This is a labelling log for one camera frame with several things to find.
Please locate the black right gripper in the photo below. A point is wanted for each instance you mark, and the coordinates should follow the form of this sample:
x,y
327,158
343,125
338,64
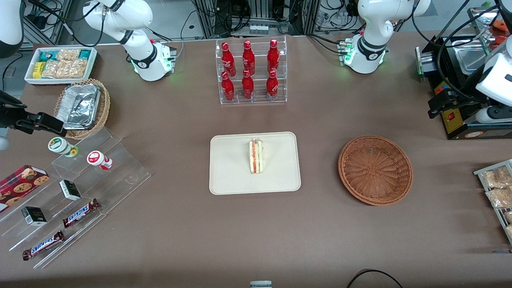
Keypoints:
x,y
8,116

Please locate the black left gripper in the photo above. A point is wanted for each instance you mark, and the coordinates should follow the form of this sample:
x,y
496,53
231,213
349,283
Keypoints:
x,y
466,92

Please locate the triangle sandwich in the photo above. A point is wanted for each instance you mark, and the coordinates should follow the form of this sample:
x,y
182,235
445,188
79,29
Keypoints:
x,y
256,156

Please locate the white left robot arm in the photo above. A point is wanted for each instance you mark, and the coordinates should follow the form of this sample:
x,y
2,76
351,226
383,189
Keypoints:
x,y
372,24

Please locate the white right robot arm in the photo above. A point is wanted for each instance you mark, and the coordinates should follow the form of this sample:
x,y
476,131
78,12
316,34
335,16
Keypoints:
x,y
120,16

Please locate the light wicker basket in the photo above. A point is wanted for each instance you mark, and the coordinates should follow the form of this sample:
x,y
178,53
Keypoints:
x,y
104,108

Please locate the tray of packaged snacks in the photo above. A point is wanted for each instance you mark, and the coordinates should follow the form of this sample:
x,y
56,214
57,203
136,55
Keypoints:
x,y
480,172

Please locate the brown wicker basket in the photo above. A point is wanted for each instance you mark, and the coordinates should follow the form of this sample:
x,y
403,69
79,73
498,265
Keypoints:
x,y
376,170

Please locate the beige plastic tray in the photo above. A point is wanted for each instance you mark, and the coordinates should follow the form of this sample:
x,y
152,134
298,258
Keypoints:
x,y
232,168

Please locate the green lid yogurt bottle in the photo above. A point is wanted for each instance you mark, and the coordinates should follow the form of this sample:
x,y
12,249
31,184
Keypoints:
x,y
60,145

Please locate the black food warmer machine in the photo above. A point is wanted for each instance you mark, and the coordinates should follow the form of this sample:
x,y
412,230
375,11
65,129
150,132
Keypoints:
x,y
456,130

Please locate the aluminium foil container stack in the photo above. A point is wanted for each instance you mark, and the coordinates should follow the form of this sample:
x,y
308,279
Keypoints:
x,y
79,106

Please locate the red lid yogurt bottle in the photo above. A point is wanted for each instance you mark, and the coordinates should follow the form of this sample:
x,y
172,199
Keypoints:
x,y
97,158

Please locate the steel food pan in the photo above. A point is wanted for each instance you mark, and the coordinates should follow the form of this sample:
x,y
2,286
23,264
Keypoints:
x,y
468,60

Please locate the large rice cracker packet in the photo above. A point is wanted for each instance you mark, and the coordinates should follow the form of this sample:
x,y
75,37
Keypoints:
x,y
64,68

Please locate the yellow snack packet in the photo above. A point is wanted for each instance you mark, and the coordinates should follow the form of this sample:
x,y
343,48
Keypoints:
x,y
38,70

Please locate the small black box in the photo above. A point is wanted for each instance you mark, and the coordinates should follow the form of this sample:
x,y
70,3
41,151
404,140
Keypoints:
x,y
34,216
70,190

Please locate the red cookie box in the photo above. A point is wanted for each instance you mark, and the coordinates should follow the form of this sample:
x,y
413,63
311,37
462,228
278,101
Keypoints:
x,y
20,184

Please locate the teal snack packet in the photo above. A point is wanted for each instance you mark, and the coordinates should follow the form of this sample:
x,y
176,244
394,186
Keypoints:
x,y
48,56
84,54

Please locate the white snack bin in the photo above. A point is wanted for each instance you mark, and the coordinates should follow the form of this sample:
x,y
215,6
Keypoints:
x,y
92,64

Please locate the clear acrylic stepped shelf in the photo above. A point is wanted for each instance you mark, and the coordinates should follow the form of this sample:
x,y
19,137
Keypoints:
x,y
120,176

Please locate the snickers bar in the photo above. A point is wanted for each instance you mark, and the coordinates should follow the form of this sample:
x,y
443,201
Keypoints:
x,y
43,245
80,213

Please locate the red sausage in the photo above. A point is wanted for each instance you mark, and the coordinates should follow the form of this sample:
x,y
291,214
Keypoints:
x,y
502,40

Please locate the clear bag of crackers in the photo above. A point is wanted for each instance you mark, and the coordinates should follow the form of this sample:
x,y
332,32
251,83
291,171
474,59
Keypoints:
x,y
500,197
509,231
508,217
496,177

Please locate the orange sausage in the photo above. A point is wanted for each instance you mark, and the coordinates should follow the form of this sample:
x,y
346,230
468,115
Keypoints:
x,y
500,26

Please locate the blue flat object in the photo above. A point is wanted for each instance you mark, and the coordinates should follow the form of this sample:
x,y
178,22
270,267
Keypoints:
x,y
502,251

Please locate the red cola bottle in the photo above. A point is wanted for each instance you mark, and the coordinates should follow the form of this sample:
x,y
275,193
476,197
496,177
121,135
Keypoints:
x,y
228,88
272,86
247,86
227,59
248,58
273,56

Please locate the clear acrylic bottle rack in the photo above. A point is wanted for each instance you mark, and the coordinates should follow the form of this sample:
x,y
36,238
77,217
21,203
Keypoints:
x,y
258,100

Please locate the white power strip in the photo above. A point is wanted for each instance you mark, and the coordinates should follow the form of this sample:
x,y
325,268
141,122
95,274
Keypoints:
x,y
258,28

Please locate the small grey device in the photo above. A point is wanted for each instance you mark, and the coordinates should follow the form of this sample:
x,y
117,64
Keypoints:
x,y
260,284

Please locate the aluminium frame rack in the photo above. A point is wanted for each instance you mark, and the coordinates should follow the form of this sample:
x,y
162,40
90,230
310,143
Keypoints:
x,y
256,12

